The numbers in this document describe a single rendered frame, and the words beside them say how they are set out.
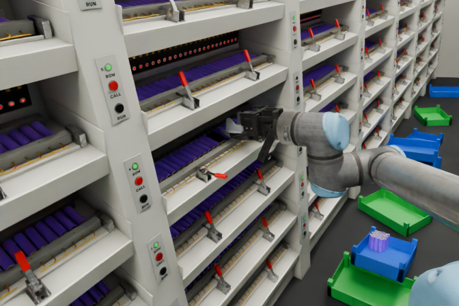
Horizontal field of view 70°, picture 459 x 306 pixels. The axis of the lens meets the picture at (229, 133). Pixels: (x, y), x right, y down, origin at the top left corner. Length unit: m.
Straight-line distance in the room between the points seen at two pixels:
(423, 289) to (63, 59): 0.57
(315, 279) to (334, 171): 0.86
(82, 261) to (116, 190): 0.15
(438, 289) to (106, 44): 0.58
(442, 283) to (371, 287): 1.26
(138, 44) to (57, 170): 0.27
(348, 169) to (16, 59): 0.72
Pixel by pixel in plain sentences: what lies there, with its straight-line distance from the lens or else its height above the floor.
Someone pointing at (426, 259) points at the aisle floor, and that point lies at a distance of 1.81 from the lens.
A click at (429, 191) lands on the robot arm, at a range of 0.68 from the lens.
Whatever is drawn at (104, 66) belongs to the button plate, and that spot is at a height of 1.11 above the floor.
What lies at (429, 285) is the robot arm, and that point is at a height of 0.92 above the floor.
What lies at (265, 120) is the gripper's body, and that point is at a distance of 0.91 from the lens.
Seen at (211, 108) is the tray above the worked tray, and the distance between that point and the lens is 0.83.
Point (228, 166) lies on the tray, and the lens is 0.93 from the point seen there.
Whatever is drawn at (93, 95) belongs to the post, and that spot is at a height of 1.06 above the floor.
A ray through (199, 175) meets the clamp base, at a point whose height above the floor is 0.77.
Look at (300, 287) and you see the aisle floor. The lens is 1.60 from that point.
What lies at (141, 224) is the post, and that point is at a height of 0.77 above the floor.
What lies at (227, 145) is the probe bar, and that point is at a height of 0.79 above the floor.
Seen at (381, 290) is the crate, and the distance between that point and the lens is 1.63.
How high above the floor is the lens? 1.19
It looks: 22 degrees down
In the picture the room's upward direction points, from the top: 8 degrees counter-clockwise
